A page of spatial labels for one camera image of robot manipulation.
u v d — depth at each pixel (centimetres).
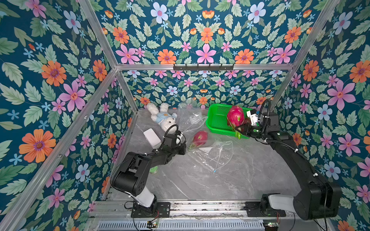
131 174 46
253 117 72
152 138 95
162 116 104
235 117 75
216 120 112
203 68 93
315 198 39
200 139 94
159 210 73
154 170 84
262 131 63
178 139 78
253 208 73
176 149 80
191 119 110
